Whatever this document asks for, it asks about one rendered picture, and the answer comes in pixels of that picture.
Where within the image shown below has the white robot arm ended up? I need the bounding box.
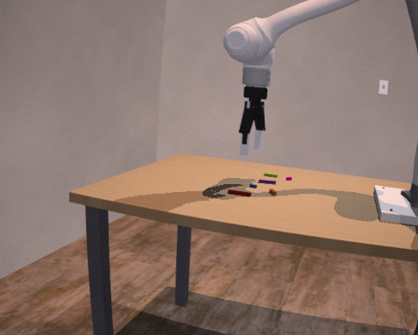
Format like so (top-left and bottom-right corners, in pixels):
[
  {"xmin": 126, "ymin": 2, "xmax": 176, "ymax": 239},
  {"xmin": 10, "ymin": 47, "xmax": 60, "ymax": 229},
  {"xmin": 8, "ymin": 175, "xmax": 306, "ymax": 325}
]
[{"xmin": 223, "ymin": 0, "xmax": 418, "ymax": 209}]

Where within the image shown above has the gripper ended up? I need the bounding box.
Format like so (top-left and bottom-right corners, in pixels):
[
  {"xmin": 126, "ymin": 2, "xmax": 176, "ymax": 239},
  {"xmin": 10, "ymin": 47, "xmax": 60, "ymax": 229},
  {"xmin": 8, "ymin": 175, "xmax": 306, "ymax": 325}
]
[{"xmin": 239, "ymin": 86, "xmax": 267, "ymax": 156}]

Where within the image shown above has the red rod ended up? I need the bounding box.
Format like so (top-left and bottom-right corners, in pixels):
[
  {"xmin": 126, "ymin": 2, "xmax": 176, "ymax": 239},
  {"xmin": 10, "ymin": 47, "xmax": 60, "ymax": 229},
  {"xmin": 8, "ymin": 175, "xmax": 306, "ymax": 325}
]
[{"xmin": 228, "ymin": 189, "xmax": 252, "ymax": 196}]

